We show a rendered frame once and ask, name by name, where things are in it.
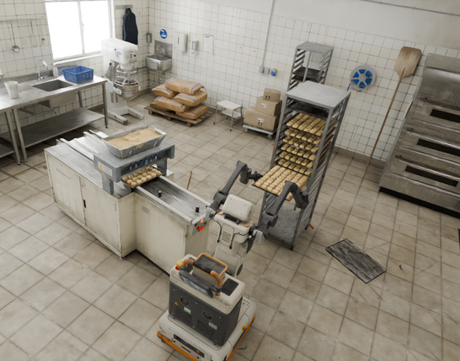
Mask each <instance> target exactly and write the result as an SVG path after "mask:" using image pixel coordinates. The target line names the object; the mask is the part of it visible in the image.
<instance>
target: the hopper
mask: <svg viewBox="0 0 460 361"><path fill-rule="evenodd" d="M146 129H150V130H153V131H154V132H155V133H157V134H159V135H160V136H158V137H156V138H153V139H150V140H147V141H145V142H142V143H139V144H137V145H133V146H131V147H129V148H125V149H123V150H121V149H119V148H116V147H115V146H114V145H111V144H110V142H112V141H116V140H118V139H120V138H124V137H125V136H130V135H133V134H136V133H138V132H140V131H141V130H146ZM167 134H168V133H167V132H165V131H163V130H160V129H158V128H156V127H154V126H152V125H150V124H146V125H142V126H139V127H135V128H133V129H130V130H126V131H124V132H121V133H117V134H114V135H111V136H108V137H105V138H101V140H102V141H103V142H104V144H105V145H106V146H107V148H108V150H109V151H110V152H111V153H112V154H113V155H115V156H117V157H119V158H120V159H124V158H127V157H130V156H132V155H135V154H137V153H140V152H143V151H145V150H148V149H150V148H154V147H155V146H158V145H160V144H161V142H162V141H163V139H164V138H165V136H166V135H167Z"/></svg>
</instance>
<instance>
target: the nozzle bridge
mask: <svg viewBox="0 0 460 361"><path fill-rule="evenodd" d="M158 153H159V158H158ZM155 154H156V155H157V160H155V159H154V155H155ZM151 156H152V159H154V160H152V162H150V161H149V157H151ZM93 158H94V166H95V170H97V171H99V172H100V173H102V188H103V190H104V191H106V192H107V193H109V194H110V195H111V194H113V193H114V185H113V181H114V182H116V183H119V182H120V181H121V178H124V177H126V176H129V175H131V174H134V173H136V172H138V171H140V170H142V169H145V168H147V167H150V166H152V165H155V164H157V166H158V167H160V168H162V169H164V170H165V169H167V159H168V158H170V159H173V158H175V144H173V143H171V142H169V141H167V140H165V139H163V141H162V142H161V144H160V145H158V146H155V147H154V148H150V149H148V150H145V151H143V152H140V153H137V154H135V155H132V156H130V157H127V158H124V159H120V158H119V157H117V156H115V155H113V154H112V153H111V152H110V151H109V150H108V149H107V150H104V151H101V152H98V153H95V154H93ZM146 158H147V161H149V162H148V163H147V164H145V163H144V159H146ZM140 160H142V163H144V164H142V166H140V165H139V162H138V161H140ZM135 162H137V165H139V166H138V167H137V168H135ZM130 164H131V165H132V168H133V164H134V168H133V169H132V170H131V171H130Z"/></svg>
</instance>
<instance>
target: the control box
mask: <svg viewBox="0 0 460 361"><path fill-rule="evenodd" d="M205 217H206V213H205V214H203V215H202V216H200V217H198V218H197V219H196V220H194V221H192V225H191V226H190V235H191V236H193V235H194V234H196V233H198V232H199V229H201V230H202V229H203V228H205V227H206V226H207V225H209V221H208V220H206V219H205ZM202 219H203V222H201V220H202ZM205 221H206V222H207V223H206V224H204V222H205ZM196 223H197V226H195V225H196ZM198 226H199V229H197V227H198ZM202 227H203V228H202Z"/></svg>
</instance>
